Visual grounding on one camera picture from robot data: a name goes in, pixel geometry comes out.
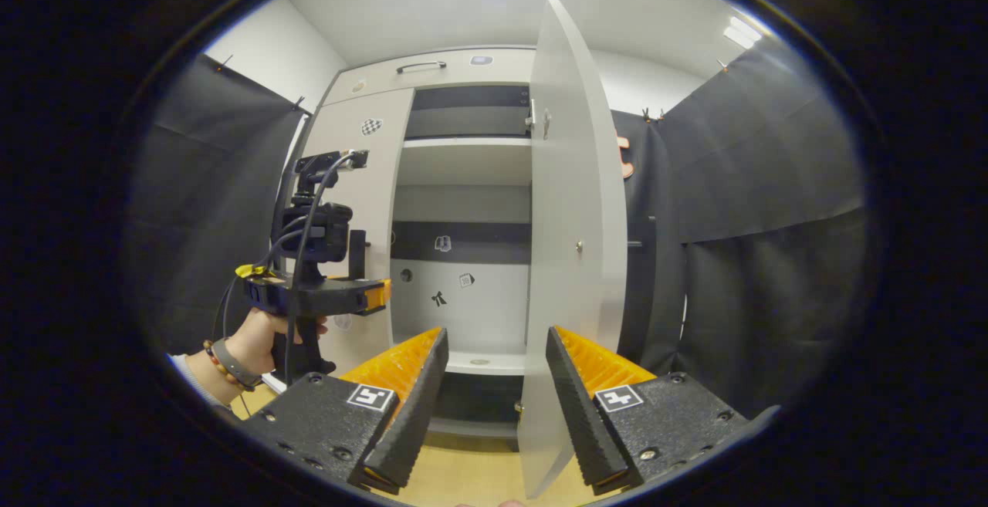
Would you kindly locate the white cabinet shelf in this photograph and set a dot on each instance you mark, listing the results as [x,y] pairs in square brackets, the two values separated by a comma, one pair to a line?
[463,161]

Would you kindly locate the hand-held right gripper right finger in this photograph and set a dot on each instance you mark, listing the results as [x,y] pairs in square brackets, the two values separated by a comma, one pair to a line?
[583,414]

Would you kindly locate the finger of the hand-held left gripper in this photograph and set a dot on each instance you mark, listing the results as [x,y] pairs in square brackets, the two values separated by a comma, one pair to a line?
[355,297]

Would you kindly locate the small ceiling light panel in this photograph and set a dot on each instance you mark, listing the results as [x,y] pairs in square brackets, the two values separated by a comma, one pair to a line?
[742,32]

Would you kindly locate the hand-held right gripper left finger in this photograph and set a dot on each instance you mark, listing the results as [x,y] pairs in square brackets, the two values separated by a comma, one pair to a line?
[409,422]

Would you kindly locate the grey wristband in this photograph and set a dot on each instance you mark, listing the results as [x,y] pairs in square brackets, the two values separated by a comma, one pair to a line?
[235,368]

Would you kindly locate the white cabinet bottom board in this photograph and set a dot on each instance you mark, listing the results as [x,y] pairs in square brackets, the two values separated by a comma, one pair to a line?
[486,363]

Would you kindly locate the metal right door hinge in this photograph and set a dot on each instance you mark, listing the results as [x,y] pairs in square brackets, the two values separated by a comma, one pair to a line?
[534,117]

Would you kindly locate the beige cabinet door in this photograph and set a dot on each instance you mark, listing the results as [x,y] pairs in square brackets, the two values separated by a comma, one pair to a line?
[571,221]
[382,183]

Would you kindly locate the black backdrop cloth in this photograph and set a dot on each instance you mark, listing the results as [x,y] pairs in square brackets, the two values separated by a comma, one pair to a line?
[208,206]
[764,183]

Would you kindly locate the double-door shoe cabinet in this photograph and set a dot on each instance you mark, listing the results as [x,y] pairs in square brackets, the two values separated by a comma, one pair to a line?
[463,314]

